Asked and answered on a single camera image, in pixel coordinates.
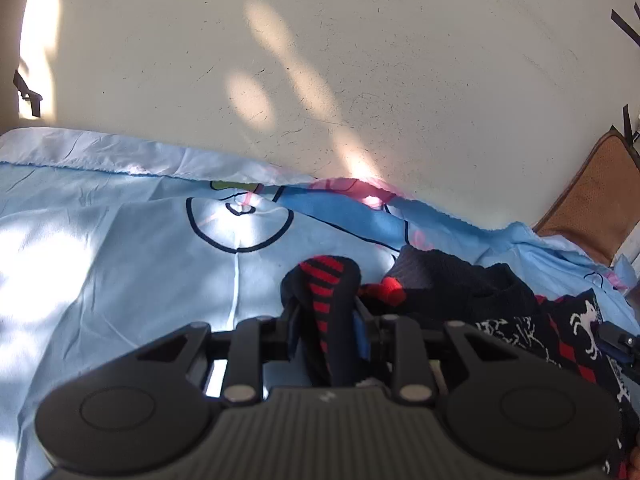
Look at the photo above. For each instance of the light blue cartoon bed sheet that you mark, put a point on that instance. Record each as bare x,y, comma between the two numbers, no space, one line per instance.
100,220

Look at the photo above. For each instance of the black red white patterned sweater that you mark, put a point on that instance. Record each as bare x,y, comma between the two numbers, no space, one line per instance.
450,280

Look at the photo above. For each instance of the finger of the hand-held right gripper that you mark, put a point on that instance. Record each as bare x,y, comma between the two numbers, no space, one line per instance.
620,341

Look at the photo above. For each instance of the brown seat cushion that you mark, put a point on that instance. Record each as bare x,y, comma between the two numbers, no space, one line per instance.
595,200

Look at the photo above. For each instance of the black tape strip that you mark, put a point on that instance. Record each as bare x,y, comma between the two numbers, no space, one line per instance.
629,125
27,92
626,26

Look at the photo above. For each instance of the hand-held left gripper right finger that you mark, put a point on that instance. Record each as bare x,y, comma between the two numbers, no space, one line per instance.
361,335

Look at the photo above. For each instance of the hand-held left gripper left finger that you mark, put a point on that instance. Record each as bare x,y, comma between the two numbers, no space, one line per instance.
294,329

